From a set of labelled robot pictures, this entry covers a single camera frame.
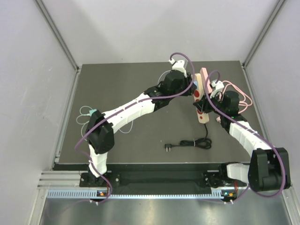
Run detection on left aluminium frame post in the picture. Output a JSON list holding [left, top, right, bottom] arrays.
[[33, 0, 80, 72]]

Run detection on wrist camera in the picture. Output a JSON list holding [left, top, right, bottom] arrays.
[[210, 80, 224, 96], [169, 58, 187, 73]]

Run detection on mint usb cable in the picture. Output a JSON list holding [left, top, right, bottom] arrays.
[[76, 105, 94, 141]]

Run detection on right aluminium frame post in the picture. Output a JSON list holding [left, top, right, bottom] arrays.
[[241, 0, 287, 70]]

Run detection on light blue usb cable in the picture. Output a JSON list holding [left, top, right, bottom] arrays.
[[118, 119, 135, 134]]

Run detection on black power cord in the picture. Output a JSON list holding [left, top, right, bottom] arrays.
[[164, 123, 212, 152]]

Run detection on aluminium frame post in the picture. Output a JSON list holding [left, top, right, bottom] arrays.
[[241, 0, 287, 70], [33, 0, 80, 72]]

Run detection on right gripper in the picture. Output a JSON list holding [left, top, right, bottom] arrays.
[[195, 90, 227, 116]]

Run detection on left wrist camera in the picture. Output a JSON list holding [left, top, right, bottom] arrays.
[[169, 58, 187, 73]]

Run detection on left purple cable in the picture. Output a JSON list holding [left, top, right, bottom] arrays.
[[74, 52, 195, 203]]

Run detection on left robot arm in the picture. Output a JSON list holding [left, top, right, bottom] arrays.
[[86, 69, 196, 186]]

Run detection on pink power strip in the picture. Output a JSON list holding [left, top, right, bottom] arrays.
[[199, 67, 212, 94]]

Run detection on slotted cable duct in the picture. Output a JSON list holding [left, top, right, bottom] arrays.
[[47, 189, 224, 200]]

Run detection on beige wooden power strip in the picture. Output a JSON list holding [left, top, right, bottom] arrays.
[[194, 73, 209, 124]]

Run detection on light teal charger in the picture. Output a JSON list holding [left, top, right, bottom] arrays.
[[89, 109, 97, 116]]

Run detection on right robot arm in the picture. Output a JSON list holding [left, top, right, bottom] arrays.
[[194, 91, 291, 192]]

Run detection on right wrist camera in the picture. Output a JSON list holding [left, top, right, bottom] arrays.
[[210, 80, 224, 96]]

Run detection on aluminium front rail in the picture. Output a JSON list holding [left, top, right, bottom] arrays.
[[38, 171, 211, 194]]

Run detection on pink power cord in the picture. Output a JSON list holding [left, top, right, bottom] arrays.
[[215, 80, 253, 122]]

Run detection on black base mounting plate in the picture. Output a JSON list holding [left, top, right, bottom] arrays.
[[80, 170, 234, 188]]

